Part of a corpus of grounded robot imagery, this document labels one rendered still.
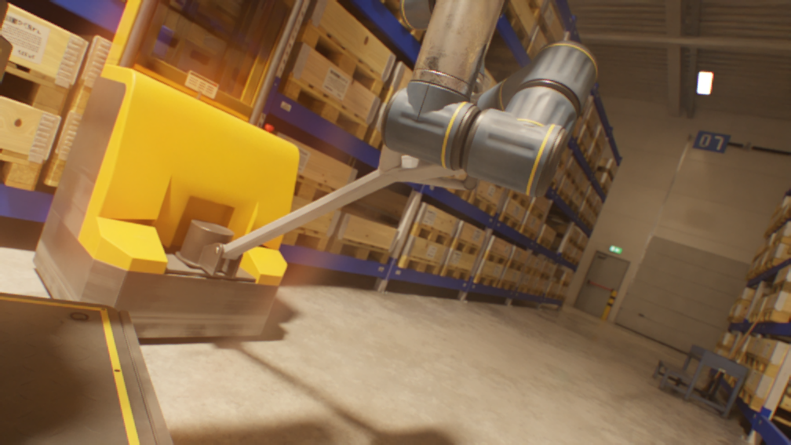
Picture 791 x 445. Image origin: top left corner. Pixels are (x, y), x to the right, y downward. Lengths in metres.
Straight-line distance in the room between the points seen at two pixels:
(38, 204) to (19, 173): 0.16
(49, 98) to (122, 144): 0.64
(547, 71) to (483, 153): 0.17
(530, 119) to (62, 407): 0.75
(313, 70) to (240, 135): 1.07
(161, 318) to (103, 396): 0.95
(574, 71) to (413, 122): 0.26
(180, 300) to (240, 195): 0.50
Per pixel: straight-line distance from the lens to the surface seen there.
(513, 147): 0.62
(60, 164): 2.27
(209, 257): 1.67
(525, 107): 0.67
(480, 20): 0.70
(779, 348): 5.43
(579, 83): 0.74
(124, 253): 1.55
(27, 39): 2.20
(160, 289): 1.63
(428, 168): 1.09
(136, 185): 1.65
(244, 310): 1.85
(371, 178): 1.19
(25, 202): 2.31
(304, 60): 2.77
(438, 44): 0.69
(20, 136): 2.22
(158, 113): 1.71
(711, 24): 13.62
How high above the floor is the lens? 0.75
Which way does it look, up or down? 3 degrees down
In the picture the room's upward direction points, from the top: 21 degrees clockwise
